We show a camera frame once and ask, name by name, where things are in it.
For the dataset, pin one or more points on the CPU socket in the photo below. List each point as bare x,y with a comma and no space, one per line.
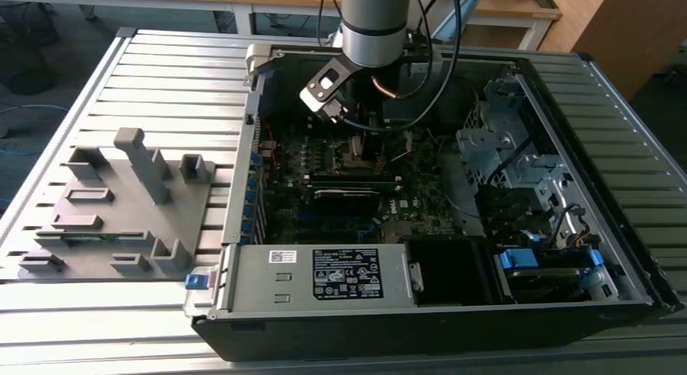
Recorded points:
342,155

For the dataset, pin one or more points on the grey case latch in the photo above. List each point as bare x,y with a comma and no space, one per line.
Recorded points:
258,55

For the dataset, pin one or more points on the metal rear port block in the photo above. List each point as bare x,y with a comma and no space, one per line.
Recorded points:
269,145

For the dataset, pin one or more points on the silver drive cage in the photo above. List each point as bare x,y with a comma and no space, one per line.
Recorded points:
476,143

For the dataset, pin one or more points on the green motherboard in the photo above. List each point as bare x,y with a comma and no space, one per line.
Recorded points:
425,190

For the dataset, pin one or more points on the black graphics card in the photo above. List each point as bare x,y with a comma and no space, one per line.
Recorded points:
346,204

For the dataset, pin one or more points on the dark chipset heatsink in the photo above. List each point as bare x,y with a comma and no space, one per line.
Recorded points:
398,230

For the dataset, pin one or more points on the black plastic bay housing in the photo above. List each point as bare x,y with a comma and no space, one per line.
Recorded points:
446,270

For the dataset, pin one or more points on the hard disk in blue carrier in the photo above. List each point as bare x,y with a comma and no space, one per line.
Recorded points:
518,258

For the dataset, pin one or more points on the grey power supply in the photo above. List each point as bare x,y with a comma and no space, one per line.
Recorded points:
253,278

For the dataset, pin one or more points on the wooden cabinet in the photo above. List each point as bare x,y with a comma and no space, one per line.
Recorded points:
628,29

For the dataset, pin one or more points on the grey parts rack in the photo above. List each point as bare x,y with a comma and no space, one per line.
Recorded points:
134,214

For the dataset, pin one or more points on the black PC case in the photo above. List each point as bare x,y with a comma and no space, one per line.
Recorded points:
376,339

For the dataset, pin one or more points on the green RAM stick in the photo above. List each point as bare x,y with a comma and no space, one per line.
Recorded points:
91,239

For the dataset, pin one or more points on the black office chair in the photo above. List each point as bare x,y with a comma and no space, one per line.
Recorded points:
30,73

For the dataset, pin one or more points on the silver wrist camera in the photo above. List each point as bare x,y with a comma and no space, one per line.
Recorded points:
328,82

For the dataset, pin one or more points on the perforated metal bay frame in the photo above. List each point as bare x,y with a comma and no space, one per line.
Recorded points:
505,109

